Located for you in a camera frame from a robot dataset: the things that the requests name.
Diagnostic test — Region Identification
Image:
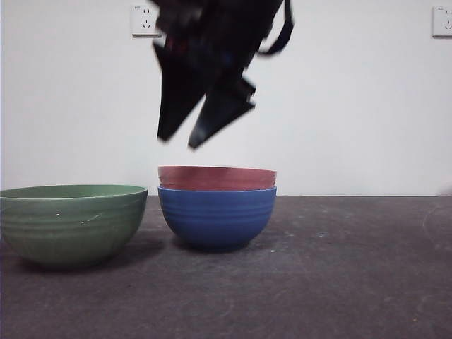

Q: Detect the red ribbed bowl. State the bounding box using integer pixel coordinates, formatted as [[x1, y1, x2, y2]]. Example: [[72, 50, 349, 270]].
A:
[[157, 165, 278, 192]]

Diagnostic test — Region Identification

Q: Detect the green ribbed bowl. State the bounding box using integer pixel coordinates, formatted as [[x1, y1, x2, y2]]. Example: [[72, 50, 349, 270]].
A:
[[0, 184, 149, 271]]

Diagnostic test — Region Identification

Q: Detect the blue ribbed bowl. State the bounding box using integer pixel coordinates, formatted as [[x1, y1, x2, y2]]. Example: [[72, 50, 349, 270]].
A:
[[157, 186, 278, 253]]

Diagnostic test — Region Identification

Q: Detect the white wall socket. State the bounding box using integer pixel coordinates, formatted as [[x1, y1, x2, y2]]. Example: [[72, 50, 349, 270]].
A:
[[432, 6, 452, 38], [131, 4, 164, 39]]

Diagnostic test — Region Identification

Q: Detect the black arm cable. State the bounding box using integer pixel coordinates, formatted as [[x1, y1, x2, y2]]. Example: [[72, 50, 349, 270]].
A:
[[256, 0, 295, 56]]

